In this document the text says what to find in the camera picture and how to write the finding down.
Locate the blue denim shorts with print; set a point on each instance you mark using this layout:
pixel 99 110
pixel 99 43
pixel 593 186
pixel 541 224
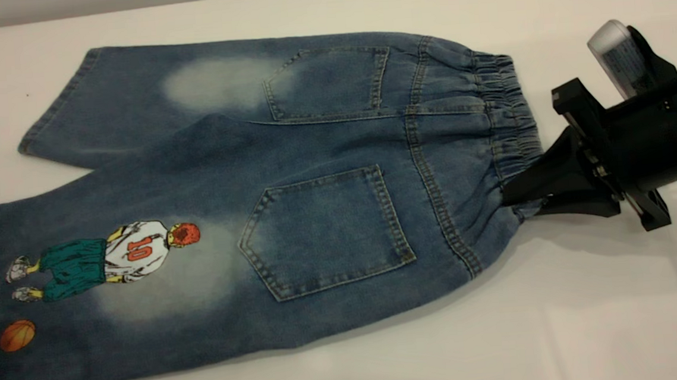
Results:
pixel 312 156

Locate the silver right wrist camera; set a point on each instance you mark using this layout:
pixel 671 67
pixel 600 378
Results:
pixel 621 57

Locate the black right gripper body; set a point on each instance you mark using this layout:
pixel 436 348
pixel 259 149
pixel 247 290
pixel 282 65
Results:
pixel 639 145

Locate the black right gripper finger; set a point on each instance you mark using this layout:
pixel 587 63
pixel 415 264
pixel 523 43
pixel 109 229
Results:
pixel 584 205
pixel 563 168

